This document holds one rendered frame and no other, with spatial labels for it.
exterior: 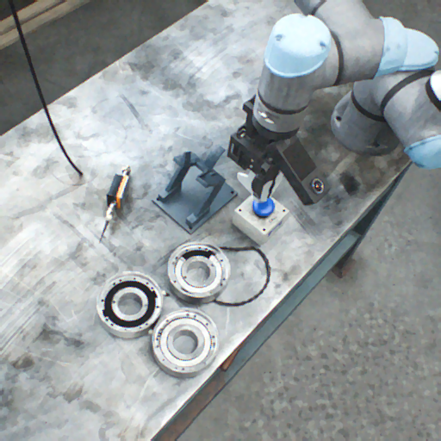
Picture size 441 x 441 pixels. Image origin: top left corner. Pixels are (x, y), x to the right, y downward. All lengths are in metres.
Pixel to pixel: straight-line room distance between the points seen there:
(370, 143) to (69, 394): 0.73
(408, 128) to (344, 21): 0.30
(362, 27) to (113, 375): 0.62
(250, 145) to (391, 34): 0.25
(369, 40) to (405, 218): 1.44
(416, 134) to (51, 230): 0.65
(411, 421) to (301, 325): 0.42
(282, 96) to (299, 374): 1.19
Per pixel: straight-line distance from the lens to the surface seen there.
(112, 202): 1.06
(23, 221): 1.09
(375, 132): 1.20
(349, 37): 0.80
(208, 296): 0.96
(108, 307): 0.96
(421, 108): 1.05
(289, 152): 0.88
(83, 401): 0.95
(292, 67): 0.75
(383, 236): 2.13
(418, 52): 1.12
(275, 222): 1.04
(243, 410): 1.78
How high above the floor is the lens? 1.72
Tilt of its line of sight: 59 degrees down
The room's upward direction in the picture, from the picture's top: 11 degrees clockwise
